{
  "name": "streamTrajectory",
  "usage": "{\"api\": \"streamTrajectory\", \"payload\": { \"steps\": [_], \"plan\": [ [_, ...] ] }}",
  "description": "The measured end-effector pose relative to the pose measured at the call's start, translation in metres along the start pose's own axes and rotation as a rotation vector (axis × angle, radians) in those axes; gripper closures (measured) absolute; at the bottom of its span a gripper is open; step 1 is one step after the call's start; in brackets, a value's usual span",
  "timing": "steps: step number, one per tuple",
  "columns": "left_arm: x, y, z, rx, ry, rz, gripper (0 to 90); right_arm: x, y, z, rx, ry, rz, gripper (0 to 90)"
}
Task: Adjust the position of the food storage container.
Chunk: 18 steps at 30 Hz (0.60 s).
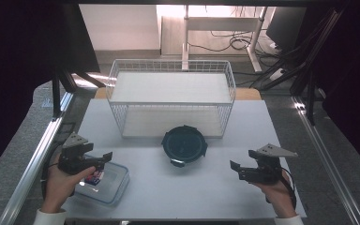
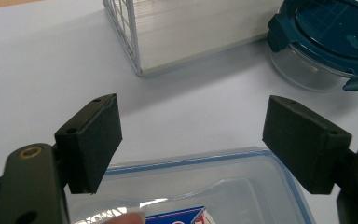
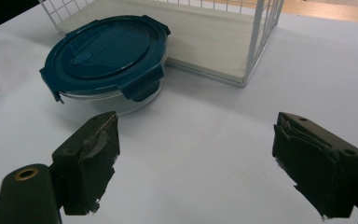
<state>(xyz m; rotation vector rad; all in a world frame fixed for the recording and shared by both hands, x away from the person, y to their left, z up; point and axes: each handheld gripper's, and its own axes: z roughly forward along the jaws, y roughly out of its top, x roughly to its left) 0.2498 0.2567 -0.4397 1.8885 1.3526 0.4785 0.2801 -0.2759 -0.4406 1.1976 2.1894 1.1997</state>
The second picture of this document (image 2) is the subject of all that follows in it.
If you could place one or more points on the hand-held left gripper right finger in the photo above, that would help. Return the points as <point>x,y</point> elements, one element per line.
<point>301,140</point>

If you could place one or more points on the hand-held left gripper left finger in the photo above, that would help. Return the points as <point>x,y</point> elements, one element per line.
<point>93,140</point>

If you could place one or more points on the dark blue round plate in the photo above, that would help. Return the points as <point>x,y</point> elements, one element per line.
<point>326,40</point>

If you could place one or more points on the rectangular clear plastic food container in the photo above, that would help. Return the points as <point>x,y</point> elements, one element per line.
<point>199,183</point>

